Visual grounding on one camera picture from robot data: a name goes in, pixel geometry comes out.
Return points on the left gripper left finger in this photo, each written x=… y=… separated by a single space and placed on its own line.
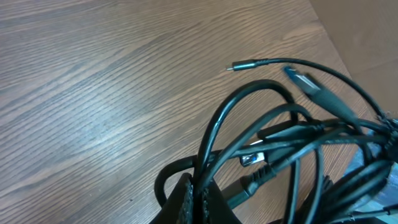
x=178 y=208

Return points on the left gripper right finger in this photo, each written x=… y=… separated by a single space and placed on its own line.
x=214 y=208

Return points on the cardboard back panel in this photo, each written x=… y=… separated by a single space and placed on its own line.
x=365 y=34

